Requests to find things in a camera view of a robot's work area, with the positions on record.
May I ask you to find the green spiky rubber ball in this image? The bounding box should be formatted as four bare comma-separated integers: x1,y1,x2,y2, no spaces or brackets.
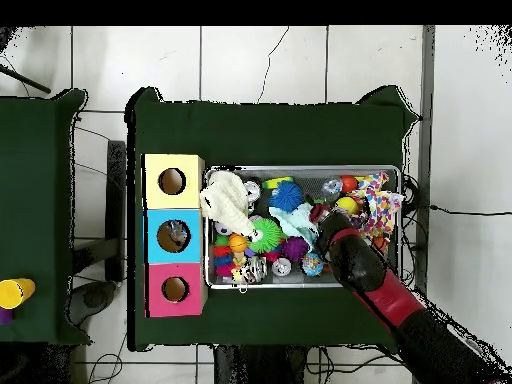
247,217,286,253

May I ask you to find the polka dot colourful cloth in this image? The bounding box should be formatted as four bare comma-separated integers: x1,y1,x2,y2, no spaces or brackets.
351,171,407,243

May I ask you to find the cream knitted cloth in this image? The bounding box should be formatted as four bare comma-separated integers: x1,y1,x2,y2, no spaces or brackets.
199,169,259,238

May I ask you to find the wooden box with three holes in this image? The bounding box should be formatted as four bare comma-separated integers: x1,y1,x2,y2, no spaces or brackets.
142,153,208,319

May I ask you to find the mint green fuzzy cloth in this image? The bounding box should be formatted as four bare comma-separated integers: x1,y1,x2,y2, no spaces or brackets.
268,203,321,245

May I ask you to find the yellow smooth ball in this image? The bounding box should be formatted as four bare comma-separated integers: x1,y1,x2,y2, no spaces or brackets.
335,196,360,216

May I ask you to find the blue spiky rubber ball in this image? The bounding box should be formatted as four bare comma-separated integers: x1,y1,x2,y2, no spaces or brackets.
271,181,305,213

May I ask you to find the red orange smooth ball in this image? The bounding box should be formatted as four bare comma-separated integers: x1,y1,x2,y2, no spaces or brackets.
339,174,361,194

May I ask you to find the small globe ball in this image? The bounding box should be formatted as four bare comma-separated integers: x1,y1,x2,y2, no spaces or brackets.
301,253,325,278

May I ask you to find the crushed silver can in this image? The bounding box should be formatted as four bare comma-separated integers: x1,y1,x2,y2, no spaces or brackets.
239,254,270,283

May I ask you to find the small orange basketball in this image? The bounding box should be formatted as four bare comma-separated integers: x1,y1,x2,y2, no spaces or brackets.
228,232,249,254

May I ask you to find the black upright panel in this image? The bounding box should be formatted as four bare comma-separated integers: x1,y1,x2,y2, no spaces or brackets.
105,139,129,283

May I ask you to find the grey round floor base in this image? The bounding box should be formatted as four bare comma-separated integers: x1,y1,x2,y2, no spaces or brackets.
79,281,117,315

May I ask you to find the dark green side table cloth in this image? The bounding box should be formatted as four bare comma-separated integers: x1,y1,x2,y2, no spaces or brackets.
0,87,91,347

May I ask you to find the yellow plastic cup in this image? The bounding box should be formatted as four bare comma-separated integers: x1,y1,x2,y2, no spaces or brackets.
0,278,37,311

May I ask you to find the shallow wire mesh bin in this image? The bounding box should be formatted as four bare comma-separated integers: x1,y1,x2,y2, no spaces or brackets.
203,164,403,289

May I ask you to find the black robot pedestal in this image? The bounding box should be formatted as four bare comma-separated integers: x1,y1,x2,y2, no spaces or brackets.
211,343,323,384

